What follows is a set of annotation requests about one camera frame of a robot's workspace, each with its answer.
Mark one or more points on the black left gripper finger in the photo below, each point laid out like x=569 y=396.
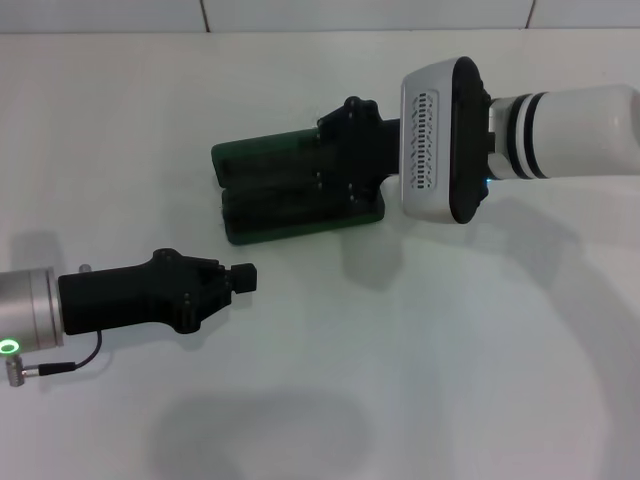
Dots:
x=245 y=272
x=245 y=286

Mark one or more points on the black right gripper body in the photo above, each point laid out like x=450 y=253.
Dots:
x=370 y=150

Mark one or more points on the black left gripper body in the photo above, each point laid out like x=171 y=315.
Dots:
x=115 y=300

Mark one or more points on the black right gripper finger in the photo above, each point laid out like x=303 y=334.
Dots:
x=327 y=130
x=335 y=197

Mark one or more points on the green glasses case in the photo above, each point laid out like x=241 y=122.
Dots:
x=260 y=145

